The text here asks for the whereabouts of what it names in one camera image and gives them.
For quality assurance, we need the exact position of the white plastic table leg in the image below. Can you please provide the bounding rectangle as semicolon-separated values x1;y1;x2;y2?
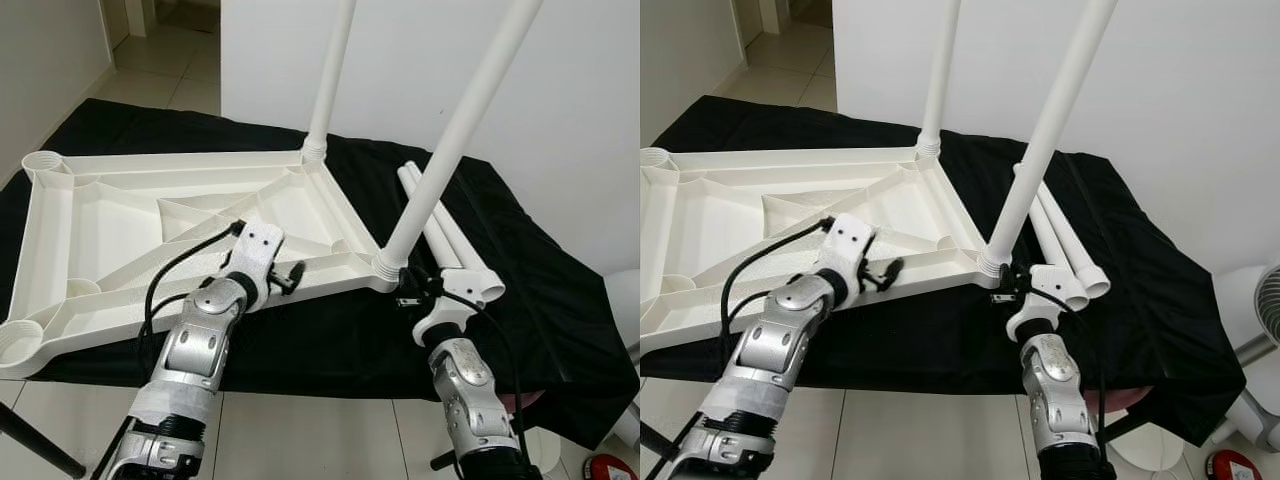
397;165;471;276
405;160;507;301
1030;200;1089;309
977;0;1120;278
300;0;359;164
1015;160;1111;298
915;0;963;158
372;0;547;281

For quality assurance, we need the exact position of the white plastic table top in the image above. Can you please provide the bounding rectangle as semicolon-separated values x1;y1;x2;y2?
0;148;401;379
640;143;1011;356

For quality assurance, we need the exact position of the black tablecloth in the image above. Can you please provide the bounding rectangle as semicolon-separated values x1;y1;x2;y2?
640;95;1248;446
0;98;641;449

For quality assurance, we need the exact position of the red round floor object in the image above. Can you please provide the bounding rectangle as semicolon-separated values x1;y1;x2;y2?
1205;448;1266;480
585;452;641;480

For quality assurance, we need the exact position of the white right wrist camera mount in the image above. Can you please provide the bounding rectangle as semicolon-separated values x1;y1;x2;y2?
413;268;488;346
1005;265;1076;343

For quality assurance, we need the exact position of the white door frame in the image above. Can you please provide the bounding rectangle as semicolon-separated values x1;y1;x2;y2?
100;0;161;41
735;0;791;36

